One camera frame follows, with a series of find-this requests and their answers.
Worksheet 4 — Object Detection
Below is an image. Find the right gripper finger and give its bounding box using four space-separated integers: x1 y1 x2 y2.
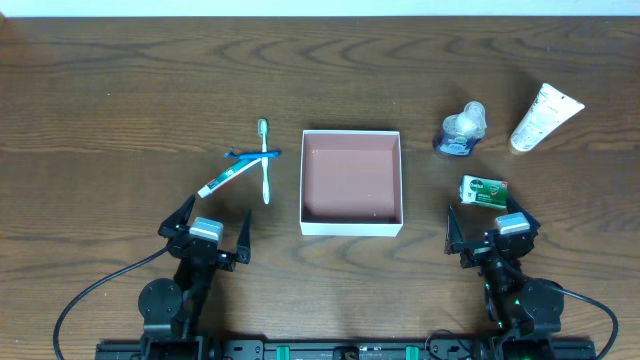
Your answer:
444 205 464 254
506 193 538 225

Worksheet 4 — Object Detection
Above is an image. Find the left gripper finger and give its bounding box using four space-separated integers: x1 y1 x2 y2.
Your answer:
158 195 195 238
236 210 252 253

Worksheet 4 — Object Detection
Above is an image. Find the green soap box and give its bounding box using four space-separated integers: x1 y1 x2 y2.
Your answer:
459 175 508 210

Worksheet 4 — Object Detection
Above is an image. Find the blue hand sanitizer bottle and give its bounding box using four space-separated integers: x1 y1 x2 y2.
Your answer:
433 101 487 157

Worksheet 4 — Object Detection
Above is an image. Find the blue disposable razor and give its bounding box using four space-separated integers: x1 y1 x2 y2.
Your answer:
224 150 281 161

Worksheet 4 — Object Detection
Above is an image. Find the white lotion tube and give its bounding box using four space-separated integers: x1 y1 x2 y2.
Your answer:
509 83 585 152

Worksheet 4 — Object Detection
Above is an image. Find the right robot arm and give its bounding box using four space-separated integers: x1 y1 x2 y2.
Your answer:
444 195 564 359

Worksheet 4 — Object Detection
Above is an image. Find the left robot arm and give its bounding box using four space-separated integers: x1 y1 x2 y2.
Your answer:
138 196 251 360

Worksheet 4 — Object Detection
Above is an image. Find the teal white toothpaste tube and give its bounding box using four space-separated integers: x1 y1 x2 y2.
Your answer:
197 159 261 198

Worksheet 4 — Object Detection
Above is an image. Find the white box with pink interior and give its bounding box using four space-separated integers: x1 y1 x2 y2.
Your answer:
299 130 404 237

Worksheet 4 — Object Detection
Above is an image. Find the green white toothbrush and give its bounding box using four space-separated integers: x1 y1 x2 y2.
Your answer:
258 118 271 205

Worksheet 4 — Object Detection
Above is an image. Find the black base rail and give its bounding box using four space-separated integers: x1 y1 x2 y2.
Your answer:
95 337 596 360

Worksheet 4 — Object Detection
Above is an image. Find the left black cable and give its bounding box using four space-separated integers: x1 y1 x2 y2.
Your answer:
52 244 174 360

